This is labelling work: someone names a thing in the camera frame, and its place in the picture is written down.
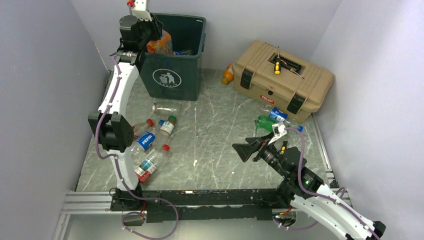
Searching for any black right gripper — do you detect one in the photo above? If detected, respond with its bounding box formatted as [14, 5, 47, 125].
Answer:
[232, 131, 289, 178]

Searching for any green plastic bottle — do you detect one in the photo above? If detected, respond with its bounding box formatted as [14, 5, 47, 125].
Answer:
[255, 115, 278, 132]

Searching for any tall orange drink bottle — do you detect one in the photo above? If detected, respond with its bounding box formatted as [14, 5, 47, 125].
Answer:
[146, 30, 174, 55]

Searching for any blue label bottle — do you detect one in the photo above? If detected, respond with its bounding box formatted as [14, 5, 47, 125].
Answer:
[264, 107, 288, 132]

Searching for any clear bottle red cap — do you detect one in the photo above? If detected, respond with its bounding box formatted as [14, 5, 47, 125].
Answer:
[134, 144, 171, 184]

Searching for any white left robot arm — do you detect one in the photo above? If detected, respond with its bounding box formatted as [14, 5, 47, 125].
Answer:
[88, 11, 163, 210]

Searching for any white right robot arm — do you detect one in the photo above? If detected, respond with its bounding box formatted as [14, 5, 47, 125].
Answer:
[232, 133, 386, 240]

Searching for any dark green trash bin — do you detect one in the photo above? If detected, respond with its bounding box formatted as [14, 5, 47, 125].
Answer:
[140, 13, 207, 101]

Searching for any clear bottle near bin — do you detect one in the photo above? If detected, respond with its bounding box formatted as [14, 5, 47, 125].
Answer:
[152, 101, 182, 116]

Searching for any yellow black screwdriver on table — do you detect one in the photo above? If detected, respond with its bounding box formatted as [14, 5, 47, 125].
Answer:
[280, 139, 288, 155]

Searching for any orange bottle behind toolbox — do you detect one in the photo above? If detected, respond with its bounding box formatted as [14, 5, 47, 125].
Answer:
[221, 64, 234, 85]

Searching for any tan plastic toolbox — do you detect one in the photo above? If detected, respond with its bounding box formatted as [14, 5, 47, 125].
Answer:
[232, 40, 335, 124]

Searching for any white label green cap bottle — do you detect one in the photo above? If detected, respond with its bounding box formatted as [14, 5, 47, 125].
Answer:
[153, 115, 177, 151]

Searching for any small red cap bottle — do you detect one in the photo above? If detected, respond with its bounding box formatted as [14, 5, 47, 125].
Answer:
[132, 118, 155, 139]

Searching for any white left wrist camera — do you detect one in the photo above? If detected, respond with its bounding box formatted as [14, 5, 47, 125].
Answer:
[126, 0, 152, 22]

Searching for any yellow handled screwdriver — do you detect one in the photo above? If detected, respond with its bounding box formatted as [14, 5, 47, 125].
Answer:
[274, 46, 281, 75]

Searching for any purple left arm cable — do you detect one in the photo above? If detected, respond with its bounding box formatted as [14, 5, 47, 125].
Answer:
[94, 3, 180, 240]

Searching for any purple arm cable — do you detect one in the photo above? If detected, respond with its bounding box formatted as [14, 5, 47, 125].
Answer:
[284, 127, 382, 240]
[94, 3, 180, 240]

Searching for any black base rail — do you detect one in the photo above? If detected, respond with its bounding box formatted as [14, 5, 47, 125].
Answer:
[109, 188, 290, 223]

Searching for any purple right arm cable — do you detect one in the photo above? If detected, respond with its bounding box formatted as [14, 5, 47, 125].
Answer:
[284, 127, 382, 240]

